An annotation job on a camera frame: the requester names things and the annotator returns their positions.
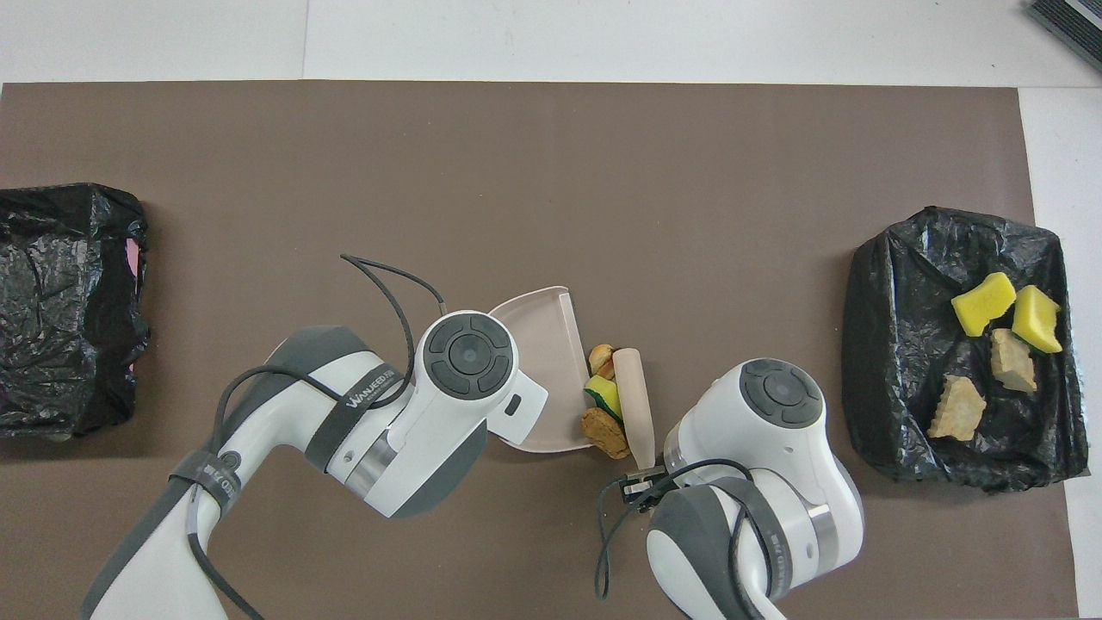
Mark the beige plastic dustpan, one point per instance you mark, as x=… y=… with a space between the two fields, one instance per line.
x=542 y=344

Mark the orange striped bread piece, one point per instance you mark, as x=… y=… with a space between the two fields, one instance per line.
x=957 y=409

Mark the orange striped croissant piece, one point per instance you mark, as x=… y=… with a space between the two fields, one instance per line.
x=601 y=357

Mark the beige sponge chunk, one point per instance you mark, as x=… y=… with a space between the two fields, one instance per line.
x=1013 y=362

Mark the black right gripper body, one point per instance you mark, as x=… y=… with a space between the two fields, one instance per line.
x=644 y=486

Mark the beige hand brush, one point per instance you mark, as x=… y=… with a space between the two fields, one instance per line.
x=635 y=396

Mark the black bag lined pink bin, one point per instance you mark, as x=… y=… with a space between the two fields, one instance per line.
x=60 y=319

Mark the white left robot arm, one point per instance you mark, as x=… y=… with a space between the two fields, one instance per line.
x=430 y=413

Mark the brown bread roll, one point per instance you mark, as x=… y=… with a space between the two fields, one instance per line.
x=605 y=433

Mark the yellow green sponge block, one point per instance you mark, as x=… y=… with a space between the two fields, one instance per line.
x=606 y=396

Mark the brown table mat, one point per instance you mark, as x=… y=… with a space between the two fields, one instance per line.
x=603 y=172

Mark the dark grey ribbed object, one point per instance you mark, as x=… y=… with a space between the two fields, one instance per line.
x=1072 y=26

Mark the yellow sponge wedge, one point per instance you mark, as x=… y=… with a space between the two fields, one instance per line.
x=1036 y=317

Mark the notched yellow sponge piece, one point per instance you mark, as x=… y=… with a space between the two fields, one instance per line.
x=981 y=306

